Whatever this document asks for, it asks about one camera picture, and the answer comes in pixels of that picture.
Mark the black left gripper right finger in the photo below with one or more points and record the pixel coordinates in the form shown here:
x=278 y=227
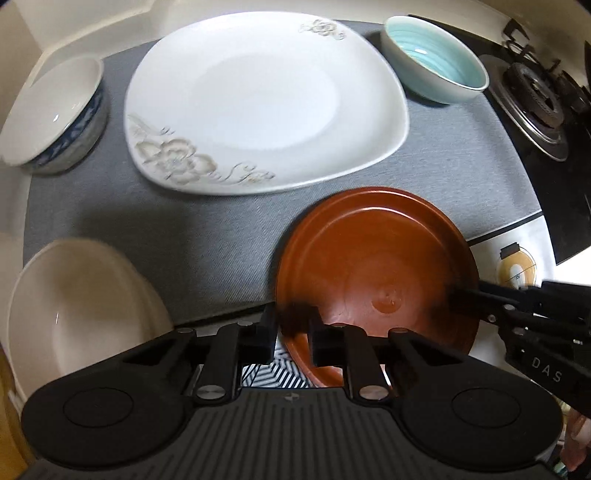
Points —
x=359 y=355

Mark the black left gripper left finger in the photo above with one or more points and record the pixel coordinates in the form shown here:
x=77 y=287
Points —
x=234 y=346

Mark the brown round plate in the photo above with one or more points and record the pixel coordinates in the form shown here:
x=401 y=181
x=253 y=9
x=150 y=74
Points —
x=376 y=258

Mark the large white floral plate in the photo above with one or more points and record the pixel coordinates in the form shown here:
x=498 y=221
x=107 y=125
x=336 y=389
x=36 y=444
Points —
x=260 y=102

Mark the person's right hand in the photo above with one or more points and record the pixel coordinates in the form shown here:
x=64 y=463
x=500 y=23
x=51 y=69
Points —
x=577 y=440

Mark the black white patterned cloth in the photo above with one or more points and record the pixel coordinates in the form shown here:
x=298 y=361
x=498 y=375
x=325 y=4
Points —
x=281 y=372

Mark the round coaster sticker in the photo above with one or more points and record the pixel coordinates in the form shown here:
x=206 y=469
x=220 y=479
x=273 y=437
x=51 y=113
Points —
x=516 y=267

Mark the grey cloth mat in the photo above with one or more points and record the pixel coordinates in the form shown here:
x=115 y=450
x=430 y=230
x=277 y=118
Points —
x=210 y=255

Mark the cream white bowl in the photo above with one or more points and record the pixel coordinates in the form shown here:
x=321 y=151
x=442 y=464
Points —
x=75 y=303

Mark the black gas stove top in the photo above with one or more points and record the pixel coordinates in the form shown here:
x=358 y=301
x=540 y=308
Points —
x=562 y=188

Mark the blue white patterned bowl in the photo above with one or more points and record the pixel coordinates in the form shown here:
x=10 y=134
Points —
x=54 y=124

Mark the light blue ceramic bowl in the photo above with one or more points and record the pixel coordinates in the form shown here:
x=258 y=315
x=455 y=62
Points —
x=432 y=62

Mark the gas burner with silver ring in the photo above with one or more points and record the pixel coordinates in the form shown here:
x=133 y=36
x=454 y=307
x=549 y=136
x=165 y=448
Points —
x=530 y=104

